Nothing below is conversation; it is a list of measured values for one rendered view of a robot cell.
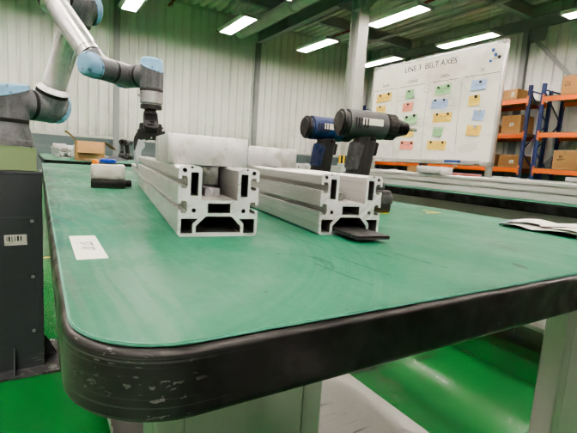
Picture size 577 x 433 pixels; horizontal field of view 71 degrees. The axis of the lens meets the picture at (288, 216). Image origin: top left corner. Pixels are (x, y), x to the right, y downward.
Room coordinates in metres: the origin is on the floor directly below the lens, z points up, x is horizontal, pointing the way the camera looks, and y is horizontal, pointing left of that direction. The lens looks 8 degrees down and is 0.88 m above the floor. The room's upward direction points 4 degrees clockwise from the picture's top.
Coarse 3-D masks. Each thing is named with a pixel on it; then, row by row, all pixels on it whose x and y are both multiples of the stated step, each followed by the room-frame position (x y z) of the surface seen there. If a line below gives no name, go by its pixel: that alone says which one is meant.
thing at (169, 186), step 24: (144, 168) 0.97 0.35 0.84; (168, 168) 0.56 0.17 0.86; (192, 168) 0.48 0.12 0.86; (240, 168) 0.51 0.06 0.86; (168, 192) 0.56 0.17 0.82; (192, 192) 0.52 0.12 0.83; (216, 192) 0.54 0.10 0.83; (240, 192) 0.54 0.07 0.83; (168, 216) 0.55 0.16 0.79; (192, 216) 0.48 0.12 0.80; (216, 216) 0.62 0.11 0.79; (240, 216) 0.51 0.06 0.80
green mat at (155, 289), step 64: (64, 192) 0.86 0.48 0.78; (128, 192) 0.95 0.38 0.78; (64, 256) 0.36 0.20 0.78; (128, 256) 0.37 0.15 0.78; (192, 256) 0.39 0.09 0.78; (256, 256) 0.41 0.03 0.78; (320, 256) 0.42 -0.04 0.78; (384, 256) 0.45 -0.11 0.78; (448, 256) 0.47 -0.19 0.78; (512, 256) 0.50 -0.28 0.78; (576, 256) 0.53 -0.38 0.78; (128, 320) 0.23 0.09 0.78; (192, 320) 0.23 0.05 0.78; (256, 320) 0.24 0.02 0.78
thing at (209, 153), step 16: (160, 144) 0.62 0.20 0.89; (176, 144) 0.54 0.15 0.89; (192, 144) 0.55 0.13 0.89; (208, 144) 0.56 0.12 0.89; (224, 144) 0.57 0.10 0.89; (240, 144) 0.58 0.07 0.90; (160, 160) 0.62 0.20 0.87; (176, 160) 0.54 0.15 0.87; (192, 160) 0.55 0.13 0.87; (208, 160) 0.56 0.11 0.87; (224, 160) 0.57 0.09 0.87; (240, 160) 0.58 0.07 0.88; (208, 176) 0.58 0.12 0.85
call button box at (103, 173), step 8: (96, 168) 1.02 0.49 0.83; (104, 168) 1.03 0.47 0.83; (112, 168) 1.03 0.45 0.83; (120, 168) 1.04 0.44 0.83; (96, 176) 1.02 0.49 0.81; (104, 176) 1.03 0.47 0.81; (112, 176) 1.03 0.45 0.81; (120, 176) 1.04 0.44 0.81; (96, 184) 1.02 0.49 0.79; (104, 184) 1.03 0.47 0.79; (112, 184) 1.03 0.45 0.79; (120, 184) 1.04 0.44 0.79; (128, 184) 1.08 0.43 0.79
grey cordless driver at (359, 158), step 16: (352, 112) 0.88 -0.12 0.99; (368, 112) 0.90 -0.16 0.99; (336, 128) 0.90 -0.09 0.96; (352, 128) 0.87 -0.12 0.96; (368, 128) 0.88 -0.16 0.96; (384, 128) 0.89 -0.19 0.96; (400, 128) 0.92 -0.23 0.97; (352, 144) 0.89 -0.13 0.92; (368, 144) 0.90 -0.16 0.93; (352, 160) 0.89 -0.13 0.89; (368, 160) 0.90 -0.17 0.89; (384, 192) 0.89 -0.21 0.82; (384, 208) 0.89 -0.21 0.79
